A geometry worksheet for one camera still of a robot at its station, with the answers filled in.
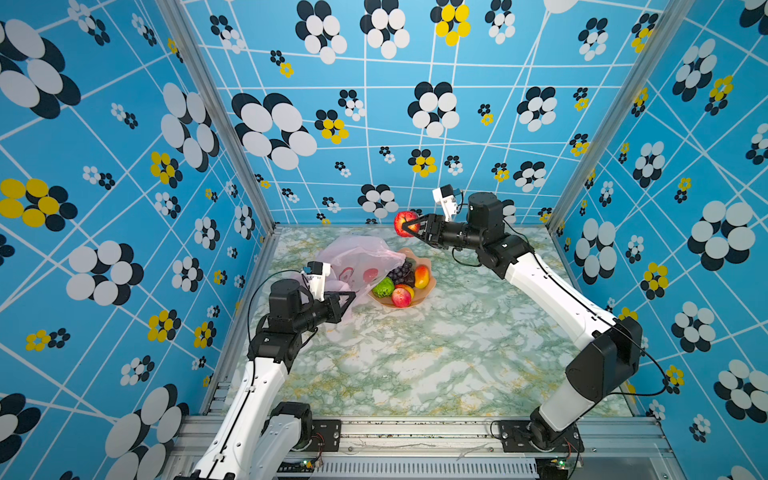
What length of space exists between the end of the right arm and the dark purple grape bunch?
0.98 feet

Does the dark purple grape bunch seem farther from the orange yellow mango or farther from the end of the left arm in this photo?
the end of the left arm

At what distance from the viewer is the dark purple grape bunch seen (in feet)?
3.20

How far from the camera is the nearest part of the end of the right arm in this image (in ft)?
2.12
